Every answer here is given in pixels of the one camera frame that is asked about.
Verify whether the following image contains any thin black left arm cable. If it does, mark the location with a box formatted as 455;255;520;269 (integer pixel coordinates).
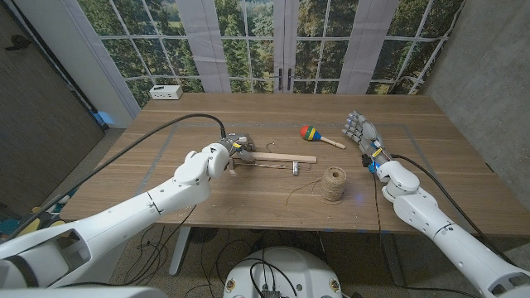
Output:
61;204;198;287

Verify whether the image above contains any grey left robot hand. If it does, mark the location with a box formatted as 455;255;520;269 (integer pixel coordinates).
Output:
219;132;258;164

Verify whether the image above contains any black wall hook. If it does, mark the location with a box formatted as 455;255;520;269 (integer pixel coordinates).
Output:
4;34;31;51

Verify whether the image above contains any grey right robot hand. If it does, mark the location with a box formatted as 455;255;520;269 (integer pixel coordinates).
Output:
341;110;393;167

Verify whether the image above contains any small blue object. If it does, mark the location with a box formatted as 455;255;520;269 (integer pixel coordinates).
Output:
94;110;115;127

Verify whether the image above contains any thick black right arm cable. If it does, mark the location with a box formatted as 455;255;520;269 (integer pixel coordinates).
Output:
391;153;518;267

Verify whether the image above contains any white power strip box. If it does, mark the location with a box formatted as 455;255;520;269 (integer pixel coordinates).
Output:
149;84;184;101

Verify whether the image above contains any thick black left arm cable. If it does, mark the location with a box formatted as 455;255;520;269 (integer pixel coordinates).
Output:
0;113;228;245

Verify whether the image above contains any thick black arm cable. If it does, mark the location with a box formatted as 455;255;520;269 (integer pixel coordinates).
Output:
391;153;518;267
0;113;228;245

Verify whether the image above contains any colourful striped wooden maraca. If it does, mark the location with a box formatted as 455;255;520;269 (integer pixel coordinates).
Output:
300;125;346;150

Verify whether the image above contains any white table leg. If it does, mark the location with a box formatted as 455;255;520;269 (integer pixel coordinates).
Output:
168;225;192;276

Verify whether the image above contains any grey table leg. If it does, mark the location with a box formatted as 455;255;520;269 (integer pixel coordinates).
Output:
380;233;406;287

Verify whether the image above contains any wooden clip hanger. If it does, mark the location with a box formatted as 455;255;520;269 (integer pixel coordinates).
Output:
227;142;318;176

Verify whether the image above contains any white robot torso base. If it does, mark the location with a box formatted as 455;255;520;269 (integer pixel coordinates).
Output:
222;246;344;298

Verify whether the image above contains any brown twine spool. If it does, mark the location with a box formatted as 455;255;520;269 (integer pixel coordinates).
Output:
285;166;348;207

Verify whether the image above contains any printed window forest backdrop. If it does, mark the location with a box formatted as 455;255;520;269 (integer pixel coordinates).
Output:
76;0;467;109

